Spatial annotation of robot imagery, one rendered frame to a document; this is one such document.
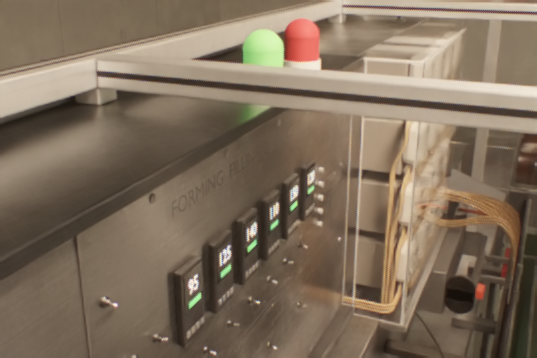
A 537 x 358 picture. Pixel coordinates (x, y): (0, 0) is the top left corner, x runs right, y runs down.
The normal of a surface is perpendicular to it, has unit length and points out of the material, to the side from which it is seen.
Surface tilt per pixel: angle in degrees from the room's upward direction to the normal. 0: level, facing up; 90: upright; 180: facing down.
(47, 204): 0
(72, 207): 0
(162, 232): 90
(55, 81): 90
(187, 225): 90
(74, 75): 90
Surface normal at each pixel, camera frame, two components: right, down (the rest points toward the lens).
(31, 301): 0.91, 0.14
